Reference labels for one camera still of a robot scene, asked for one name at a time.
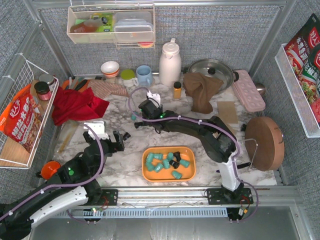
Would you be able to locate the cream wall shelf basket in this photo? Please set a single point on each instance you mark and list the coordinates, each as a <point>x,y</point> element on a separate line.
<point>81,29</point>

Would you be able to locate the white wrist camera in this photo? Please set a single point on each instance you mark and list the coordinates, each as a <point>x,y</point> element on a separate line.
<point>96,129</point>
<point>155,97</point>

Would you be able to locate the white wire wall basket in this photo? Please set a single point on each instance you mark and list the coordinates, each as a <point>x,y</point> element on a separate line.
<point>12,154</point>

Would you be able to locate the pink egg tray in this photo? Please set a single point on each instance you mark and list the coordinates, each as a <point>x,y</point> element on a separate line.
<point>247,93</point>

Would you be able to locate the clear plastic food container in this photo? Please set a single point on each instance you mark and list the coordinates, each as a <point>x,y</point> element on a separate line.
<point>133,26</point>

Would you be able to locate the orange spice bottle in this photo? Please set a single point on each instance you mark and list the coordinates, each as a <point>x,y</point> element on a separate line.
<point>177,90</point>

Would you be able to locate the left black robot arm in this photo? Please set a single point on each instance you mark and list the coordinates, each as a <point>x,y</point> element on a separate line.
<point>74,184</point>

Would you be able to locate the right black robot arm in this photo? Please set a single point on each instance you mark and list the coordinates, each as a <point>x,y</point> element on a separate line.
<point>219,143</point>

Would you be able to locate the teal coffee capsule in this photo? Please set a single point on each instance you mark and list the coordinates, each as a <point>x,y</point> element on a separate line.
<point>177,175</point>
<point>158,156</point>
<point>184,163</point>
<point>133,117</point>
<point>158,167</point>
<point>166,163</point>
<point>170,156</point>
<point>149,157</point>

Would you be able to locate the orange plastic tray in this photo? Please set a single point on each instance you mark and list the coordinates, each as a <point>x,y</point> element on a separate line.
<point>165,174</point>

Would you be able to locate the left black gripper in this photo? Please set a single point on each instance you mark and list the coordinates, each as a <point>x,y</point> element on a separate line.
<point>117,141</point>

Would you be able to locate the purple handled knife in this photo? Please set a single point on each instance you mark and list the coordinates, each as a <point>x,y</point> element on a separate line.
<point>239,166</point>

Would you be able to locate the white thermos jug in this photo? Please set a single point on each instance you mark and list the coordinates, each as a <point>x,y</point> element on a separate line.
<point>170,63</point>

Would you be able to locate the orange cup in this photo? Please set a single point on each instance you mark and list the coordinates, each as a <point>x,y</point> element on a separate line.
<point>49,169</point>

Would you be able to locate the steel pot with lid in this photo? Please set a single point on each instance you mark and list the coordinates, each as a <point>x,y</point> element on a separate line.
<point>216,69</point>

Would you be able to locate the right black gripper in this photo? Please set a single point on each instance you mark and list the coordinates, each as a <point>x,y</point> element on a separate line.
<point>145,124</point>

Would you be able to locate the white orange striped bowl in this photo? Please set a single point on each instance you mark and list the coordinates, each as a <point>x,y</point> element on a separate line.
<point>110,69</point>

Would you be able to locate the silver lid glass jar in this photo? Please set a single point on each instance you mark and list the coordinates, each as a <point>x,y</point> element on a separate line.
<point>47,78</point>

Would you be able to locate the red cloth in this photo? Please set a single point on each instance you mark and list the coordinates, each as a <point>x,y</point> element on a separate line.
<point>73,105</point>

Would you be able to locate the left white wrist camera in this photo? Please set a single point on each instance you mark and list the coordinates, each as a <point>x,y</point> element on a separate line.
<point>96,129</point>

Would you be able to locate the brown cloth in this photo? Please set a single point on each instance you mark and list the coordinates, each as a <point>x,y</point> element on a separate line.
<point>201,89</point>

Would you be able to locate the red lid glass jar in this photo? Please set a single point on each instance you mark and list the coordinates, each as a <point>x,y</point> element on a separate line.
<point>43,91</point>

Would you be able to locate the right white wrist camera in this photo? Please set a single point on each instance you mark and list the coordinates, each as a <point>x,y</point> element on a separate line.
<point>155,97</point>

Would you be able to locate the red snack bag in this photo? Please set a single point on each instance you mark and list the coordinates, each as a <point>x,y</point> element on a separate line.
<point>20,121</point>

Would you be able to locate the black small lid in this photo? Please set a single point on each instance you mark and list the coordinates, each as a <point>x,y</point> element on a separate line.
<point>243,127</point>

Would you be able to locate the blue mug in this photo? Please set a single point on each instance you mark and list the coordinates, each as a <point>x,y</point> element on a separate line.
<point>144,76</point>

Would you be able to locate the black coffee capsule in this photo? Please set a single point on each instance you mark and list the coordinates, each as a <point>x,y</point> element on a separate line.
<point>126,136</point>
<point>177,156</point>
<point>138,124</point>
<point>174,164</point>

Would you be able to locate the green lid white cup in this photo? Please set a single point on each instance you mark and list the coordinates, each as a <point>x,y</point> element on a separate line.
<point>128,78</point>

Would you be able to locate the striped beige cloth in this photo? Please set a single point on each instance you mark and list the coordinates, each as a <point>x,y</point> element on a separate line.
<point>102,89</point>

